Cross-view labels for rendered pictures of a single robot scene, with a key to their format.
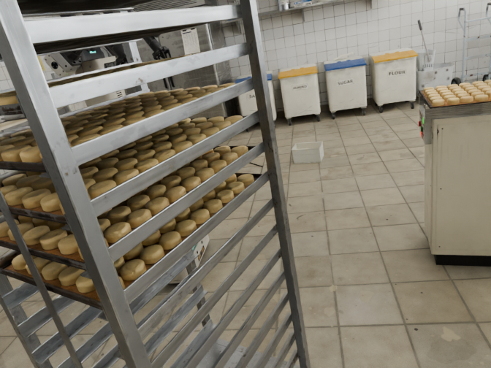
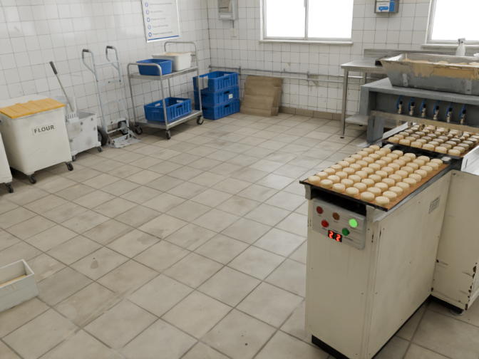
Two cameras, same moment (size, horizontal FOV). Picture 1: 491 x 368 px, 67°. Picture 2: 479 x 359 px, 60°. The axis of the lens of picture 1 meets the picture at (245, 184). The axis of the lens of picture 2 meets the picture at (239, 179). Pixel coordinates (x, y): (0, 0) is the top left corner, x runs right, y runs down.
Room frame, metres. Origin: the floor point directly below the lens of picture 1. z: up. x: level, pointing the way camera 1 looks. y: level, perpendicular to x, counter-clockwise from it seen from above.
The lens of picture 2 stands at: (1.53, 0.55, 1.64)
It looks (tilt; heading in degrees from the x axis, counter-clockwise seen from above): 24 degrees down; 295
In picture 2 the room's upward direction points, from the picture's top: 2 degrees counter-clockwise
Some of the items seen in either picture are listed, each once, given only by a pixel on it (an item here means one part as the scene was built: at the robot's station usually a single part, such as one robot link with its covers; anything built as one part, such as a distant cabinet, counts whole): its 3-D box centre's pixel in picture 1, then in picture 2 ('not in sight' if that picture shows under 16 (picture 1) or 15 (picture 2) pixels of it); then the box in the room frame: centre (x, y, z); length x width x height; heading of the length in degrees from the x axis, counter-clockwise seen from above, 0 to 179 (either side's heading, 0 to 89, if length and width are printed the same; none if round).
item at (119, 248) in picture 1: (199, 188); not in sight; (0.79, 0.11, 1.05); 0.64 x 0.03 x 0.03; 145
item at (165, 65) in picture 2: not in sight; (155, 67); (4.75, -3.91, 0.88); 0.40 x 0.30 x 0.16; 171
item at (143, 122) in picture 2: not in sight; (166, 88); (4.76, -4.12, 0.57); 0.85 x 0.58 x 1.13; 85
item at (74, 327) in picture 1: (128, 282); not in sight; (1.02, 0.43, 0.69); 0.64 x 0.03 x 0.03; 145
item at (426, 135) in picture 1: (425, 124); (338, 224); (1.81, -0.97, 0.77); 0.24 x 0.04 x 0.14; 158
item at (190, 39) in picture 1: (190, 41); not in sight; (5.26, 0.36, 1.39); 0.22 x 0.03 x 0.31; 78
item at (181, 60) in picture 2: not in sight; (172, 61); (4.74, -4.29, 0.90); 0.44 x 0.36 x 0.20; 176
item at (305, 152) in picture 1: (307, 152); (6, 287); (3.73, -0.72, 0.08); 0.30 x 0.22 x 0.16; 66
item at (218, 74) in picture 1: (176, 71); not in sight; (5.77, 0.68, 1.03); 1.40 x 0.90 x 2.05; 78
